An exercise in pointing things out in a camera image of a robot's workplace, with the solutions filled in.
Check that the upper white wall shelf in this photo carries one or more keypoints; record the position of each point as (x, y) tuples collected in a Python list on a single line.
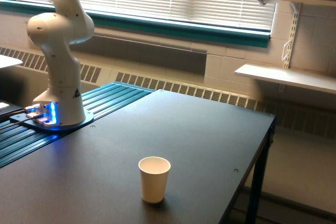
[(315, 2)]

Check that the lower white wall shelf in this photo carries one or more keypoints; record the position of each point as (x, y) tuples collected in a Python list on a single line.
[(296, 78)]

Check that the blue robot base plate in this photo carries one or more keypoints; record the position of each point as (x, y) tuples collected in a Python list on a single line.
[(63, 128)]

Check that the white desk corner left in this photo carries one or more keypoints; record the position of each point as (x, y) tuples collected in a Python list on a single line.
[(6, 61)]

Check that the baseboard radiator heater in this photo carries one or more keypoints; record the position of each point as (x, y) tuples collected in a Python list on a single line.
[(291, 117)]

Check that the blue aluminium extrusion rails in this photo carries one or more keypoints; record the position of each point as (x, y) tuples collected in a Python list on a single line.
[(18, 141)]

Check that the black table leg frame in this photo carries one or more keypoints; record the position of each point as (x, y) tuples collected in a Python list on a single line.
[(260, 162)]

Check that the white shelf rail bracket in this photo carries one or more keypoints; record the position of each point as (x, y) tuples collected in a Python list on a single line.
[(288, 46)]

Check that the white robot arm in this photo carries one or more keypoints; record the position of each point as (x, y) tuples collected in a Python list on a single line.
[(61, 104)]

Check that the white paper cup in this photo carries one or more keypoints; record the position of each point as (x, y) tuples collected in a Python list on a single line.
[(154, 172)]

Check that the white wall shelf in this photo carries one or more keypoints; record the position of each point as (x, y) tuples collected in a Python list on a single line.
[(296, 78), (315, 2)]

